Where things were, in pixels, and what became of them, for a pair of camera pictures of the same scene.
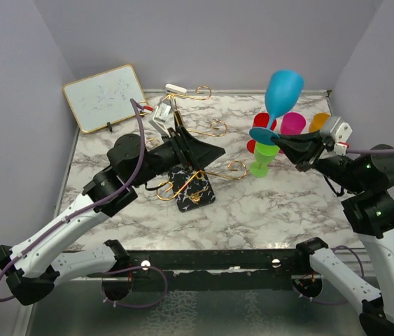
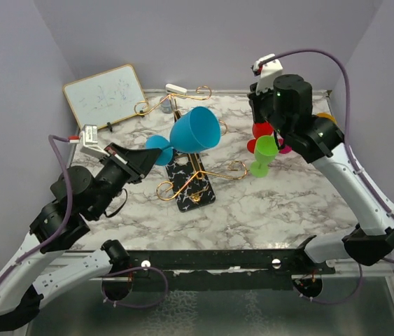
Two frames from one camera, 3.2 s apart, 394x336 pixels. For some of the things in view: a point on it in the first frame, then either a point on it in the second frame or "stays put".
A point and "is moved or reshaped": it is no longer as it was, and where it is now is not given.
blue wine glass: x=283 y=95 is moved or reshaped
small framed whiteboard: x=103 y=99 stays put
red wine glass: x=261 y=120 stays put
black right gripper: x=303 y=148 -> x=255 y=97
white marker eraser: x=169 y=87 stays put
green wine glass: x=264 y=155 stays put
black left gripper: x=190 y=152 -> x=136 y=163
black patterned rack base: x=191 y=188 stays put
